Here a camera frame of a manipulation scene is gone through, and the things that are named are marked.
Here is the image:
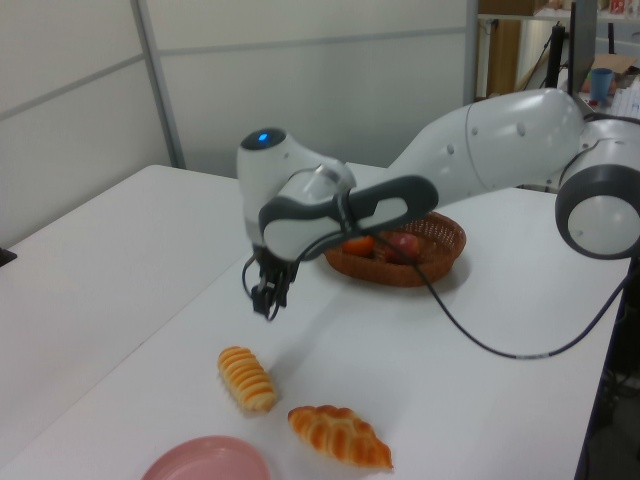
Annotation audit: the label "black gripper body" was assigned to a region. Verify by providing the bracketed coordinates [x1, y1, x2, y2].
[253, 247, 297, 287]

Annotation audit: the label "ridged striped toy bread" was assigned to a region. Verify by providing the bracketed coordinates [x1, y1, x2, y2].
[216, 345, 279, 414]

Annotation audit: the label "orange toy mandarin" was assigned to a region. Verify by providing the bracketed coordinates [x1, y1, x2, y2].
[342, 234, 377, 259]

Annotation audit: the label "red toy apple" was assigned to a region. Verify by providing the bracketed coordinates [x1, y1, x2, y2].
[382, 231, 422, 264]

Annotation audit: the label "brown woven basket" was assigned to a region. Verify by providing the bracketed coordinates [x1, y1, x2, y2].
[323, 210, 468, 289]

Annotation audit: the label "braided toy bread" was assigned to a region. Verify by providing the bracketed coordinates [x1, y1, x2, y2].
[287, 404, 395, 471]

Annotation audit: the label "pink plate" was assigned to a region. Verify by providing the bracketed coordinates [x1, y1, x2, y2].
[140, 435, 272, 480]

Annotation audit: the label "brown wooden panel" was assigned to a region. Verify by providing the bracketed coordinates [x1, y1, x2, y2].
[487, 19, 522, 98]

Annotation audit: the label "blue cup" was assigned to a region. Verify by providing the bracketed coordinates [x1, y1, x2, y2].
[590, 67, 615, 105]

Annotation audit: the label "black monitor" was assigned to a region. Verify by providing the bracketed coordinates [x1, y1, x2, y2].
[568, 0, 599, 97]

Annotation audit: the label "white paper stack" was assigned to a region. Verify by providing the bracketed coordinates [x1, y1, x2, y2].
[611, 81, 640, 120]

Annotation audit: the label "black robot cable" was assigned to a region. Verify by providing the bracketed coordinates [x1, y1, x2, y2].
[241, 164, 640, 361]

